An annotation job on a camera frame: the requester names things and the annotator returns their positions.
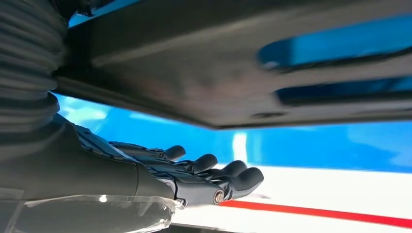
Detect blue metal shelf rack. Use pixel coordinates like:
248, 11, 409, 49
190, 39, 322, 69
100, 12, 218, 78
56, 0, 412, 174

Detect white car with red stripe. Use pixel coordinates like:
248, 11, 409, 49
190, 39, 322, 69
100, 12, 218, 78
171, 165, 412, 233

